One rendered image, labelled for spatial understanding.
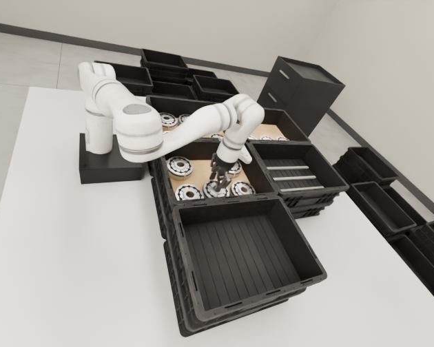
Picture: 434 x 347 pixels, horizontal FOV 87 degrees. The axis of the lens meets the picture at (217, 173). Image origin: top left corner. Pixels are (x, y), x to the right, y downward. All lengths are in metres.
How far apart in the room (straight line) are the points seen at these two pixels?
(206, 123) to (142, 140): 0.16
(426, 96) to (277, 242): 3.41
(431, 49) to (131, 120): 3.95
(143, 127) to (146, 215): 0.52
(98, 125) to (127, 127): 0.48
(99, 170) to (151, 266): 0.40
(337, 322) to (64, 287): 0.90
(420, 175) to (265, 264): 3.37
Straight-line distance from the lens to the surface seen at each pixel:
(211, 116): 0.57
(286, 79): 2.50
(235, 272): 0.76
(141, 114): 0.47
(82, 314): 0.81
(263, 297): 0.65
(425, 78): 4.08
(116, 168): 0.96
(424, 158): 3.97
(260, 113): 0.65
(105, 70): 0.87
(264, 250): 0.83
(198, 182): 0.90
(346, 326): 1.08
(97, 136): 0.97
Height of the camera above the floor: 1.48
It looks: 42 degrees down
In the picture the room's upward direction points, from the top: 24 degrees clockwise
